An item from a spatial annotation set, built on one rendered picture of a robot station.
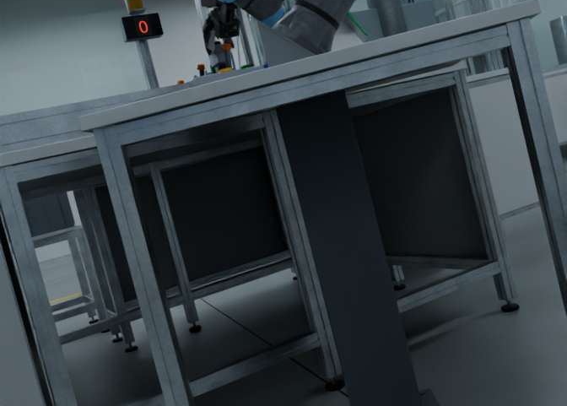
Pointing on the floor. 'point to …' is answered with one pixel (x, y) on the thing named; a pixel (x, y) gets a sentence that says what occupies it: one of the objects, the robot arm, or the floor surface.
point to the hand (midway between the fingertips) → (216, 49)
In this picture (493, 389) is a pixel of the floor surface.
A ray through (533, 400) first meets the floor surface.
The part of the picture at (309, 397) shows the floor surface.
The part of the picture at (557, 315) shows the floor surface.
